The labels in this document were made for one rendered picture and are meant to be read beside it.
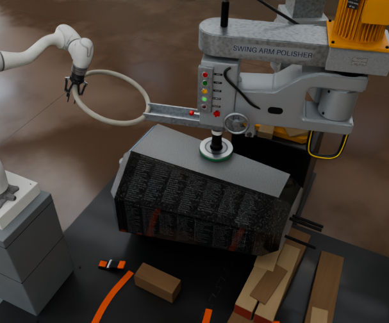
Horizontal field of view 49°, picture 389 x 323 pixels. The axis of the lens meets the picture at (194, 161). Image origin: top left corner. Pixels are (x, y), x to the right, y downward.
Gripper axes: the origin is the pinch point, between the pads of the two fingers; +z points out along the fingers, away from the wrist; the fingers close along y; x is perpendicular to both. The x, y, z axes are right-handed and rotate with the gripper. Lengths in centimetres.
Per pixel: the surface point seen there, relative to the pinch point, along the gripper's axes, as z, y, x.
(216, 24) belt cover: -79, 60, -7
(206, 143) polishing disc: -3, 87, -15
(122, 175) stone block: 33, 42, -25
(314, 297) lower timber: 36, 175, -91
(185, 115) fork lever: -15, 68, -7
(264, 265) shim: 37, 141, -73
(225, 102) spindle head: -46, 79, -26
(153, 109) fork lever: -8, 49, -1
